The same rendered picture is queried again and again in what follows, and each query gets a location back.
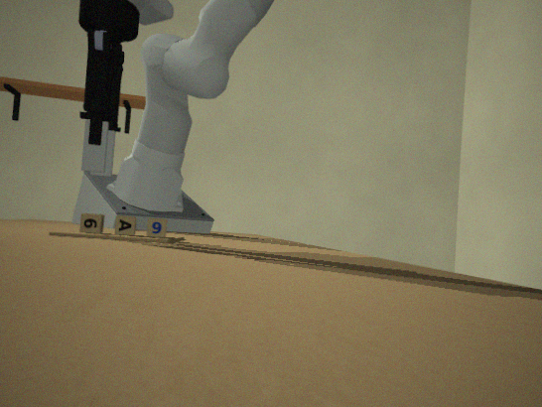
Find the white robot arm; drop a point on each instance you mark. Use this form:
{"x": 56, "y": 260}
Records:
{"x": 151, "y": 177}

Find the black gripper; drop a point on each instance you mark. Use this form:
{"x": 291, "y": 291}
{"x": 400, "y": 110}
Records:
{"x": 109, "y": 23}

